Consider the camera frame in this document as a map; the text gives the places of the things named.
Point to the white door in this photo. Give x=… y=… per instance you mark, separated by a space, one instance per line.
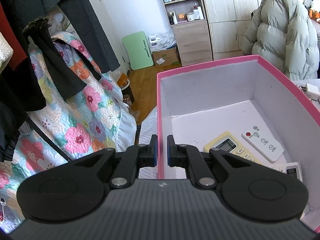
x=104 y=18

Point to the dark grey hanging garment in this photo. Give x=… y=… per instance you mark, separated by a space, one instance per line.
x=85 y=22

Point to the white power adapter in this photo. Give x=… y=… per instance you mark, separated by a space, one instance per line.
x=311 y=91

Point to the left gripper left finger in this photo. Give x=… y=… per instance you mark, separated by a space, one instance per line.
x=129 y=163

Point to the pink storage box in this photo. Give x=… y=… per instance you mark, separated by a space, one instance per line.
x=198 y=103

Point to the wooden shelf cabinet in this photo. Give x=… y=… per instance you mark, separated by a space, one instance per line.
x=190 y=26

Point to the white fan remote control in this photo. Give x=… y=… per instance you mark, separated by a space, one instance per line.
x=264 y=142

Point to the cardboard box on floor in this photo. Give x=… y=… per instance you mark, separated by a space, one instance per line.
x=168 y=57

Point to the light wood wardrobe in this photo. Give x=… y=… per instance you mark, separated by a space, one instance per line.
x=228 y=21

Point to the cream fleece-cuff coat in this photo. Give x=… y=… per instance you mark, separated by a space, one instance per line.
x=6 y=52

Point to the yellow TCL remote control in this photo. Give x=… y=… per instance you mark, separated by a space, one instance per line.
x=227 y=142

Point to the white table cloth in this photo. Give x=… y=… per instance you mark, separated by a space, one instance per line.
x=147 y=129

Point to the white remote grey screen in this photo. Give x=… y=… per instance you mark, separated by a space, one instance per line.
x=293 y=169

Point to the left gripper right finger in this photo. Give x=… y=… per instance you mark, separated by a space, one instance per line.
x=190 y=158

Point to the red hanging garment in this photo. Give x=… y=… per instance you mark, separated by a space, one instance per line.
x=18 y=53

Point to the grey puffer jacket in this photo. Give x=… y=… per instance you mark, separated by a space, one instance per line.
x=282 y=33

